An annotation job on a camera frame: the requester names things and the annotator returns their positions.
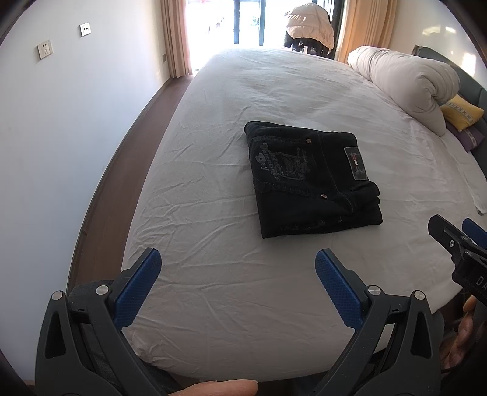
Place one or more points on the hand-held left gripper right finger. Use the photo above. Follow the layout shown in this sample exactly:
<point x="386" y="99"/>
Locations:
<point x="338" y="285"/>

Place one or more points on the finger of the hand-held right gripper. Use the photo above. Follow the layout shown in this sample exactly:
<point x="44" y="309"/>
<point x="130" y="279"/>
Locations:
<point x="475" y="232"/>
<point x="443" y="233"/>

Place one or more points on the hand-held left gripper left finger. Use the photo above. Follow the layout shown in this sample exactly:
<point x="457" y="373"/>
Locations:
<point x="137" y="283"/>

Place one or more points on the black pants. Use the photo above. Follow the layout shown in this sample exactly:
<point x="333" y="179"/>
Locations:
<point x="304" y="179"/>

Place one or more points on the person's right hand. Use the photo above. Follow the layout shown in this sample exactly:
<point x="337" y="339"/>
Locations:
<point x="466" y="335"/>

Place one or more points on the person's left hand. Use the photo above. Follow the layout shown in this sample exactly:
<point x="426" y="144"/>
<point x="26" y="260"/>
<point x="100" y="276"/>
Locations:
<point x="217" y="388"/>

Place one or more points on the purple pillow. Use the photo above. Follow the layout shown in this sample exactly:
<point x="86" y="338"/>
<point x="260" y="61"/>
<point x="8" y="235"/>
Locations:
<point x="470" y="137"/>

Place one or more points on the yellow patterned pillow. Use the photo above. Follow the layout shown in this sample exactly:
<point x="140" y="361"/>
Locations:
<point x="461" y="112"/>

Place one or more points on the dark upholstered headboard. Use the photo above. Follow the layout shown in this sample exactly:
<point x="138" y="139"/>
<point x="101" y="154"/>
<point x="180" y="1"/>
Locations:
<point x="471" y="82"/>

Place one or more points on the rolled white duvet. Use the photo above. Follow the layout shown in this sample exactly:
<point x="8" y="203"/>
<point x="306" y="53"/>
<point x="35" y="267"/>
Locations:
<point x="407" y="80"/>

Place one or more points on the bed with white sheet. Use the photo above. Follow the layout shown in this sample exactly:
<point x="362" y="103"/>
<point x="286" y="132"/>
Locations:
<point x="228" y="95"/>

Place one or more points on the beige curtain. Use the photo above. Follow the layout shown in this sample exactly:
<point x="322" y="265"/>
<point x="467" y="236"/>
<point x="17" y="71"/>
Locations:
<point x="361" y="26"/>
<point x="177" y="36"/>

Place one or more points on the black chair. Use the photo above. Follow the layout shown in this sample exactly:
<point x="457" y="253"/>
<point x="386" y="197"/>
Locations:
<point x="304" y="43"/>

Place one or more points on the beige puffer jacket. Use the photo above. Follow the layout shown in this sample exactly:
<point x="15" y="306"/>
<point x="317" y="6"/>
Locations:
<point x="310" y="24"/>

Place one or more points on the glass balcony door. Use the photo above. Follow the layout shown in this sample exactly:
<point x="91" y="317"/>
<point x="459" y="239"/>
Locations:
<point x="243" y="23"/>

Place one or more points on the white wall socket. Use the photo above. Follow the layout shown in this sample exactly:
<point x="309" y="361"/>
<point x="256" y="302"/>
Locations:
<point x="45" y="49"/>

